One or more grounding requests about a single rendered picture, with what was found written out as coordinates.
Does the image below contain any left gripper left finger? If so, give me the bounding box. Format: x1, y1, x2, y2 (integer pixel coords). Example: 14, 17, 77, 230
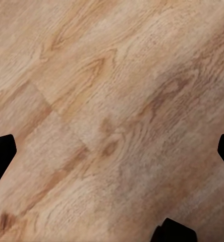
0, 134, 17, 179

